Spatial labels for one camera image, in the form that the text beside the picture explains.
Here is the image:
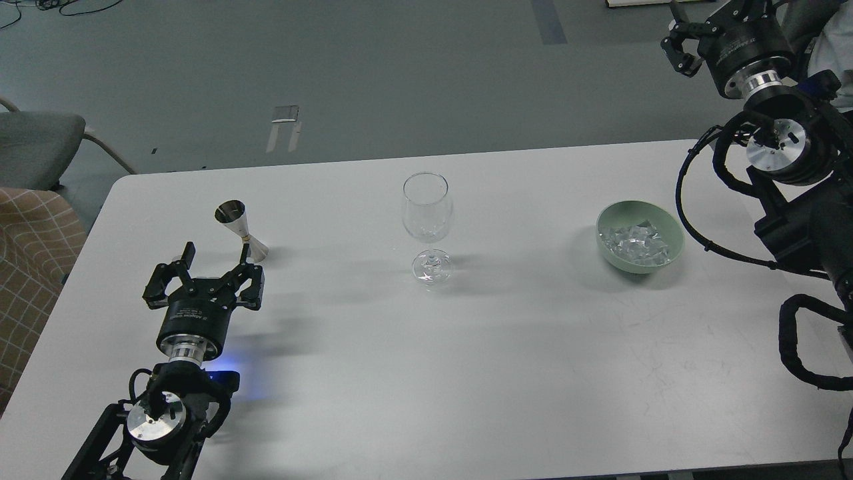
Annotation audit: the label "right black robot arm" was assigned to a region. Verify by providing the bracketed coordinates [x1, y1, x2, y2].
[661, 1, 852, 392]

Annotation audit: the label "grey chair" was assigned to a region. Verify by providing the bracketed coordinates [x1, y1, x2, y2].
[1, 97, 139, 191]

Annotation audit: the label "silver metal jigger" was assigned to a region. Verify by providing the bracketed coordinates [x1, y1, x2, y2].
[214, 199, 269, 263]

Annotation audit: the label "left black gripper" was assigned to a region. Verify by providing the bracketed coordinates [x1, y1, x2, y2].
[141, 242, 265, 359]

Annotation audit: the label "checkered brown cushion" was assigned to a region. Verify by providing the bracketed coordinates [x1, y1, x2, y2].
[1, 187, 87, 410]

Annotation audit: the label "green bowl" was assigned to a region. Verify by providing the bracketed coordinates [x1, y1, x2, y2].
[595, 200, 685, 275]

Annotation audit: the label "black floor cables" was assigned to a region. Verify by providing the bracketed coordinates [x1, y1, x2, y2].
[0, 0, 124, 29]

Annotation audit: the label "silver floor plate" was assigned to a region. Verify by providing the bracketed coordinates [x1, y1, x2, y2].
[271, 105, 299, 124]

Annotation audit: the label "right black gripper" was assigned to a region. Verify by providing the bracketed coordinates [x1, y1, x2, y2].
[660, 1, 795, 99]

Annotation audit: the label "seated person in black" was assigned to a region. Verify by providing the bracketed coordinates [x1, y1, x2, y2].
[781, 1, 852, 117]

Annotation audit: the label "clear wine glass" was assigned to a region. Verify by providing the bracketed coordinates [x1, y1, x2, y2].
[401, 172, 454, 285]

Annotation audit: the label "clear ice cubes pile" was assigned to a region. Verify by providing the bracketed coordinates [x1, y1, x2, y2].
[599, 221, 672, 265]

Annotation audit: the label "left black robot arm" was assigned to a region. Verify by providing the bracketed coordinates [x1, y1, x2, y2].
[63, 239, 265, 479]

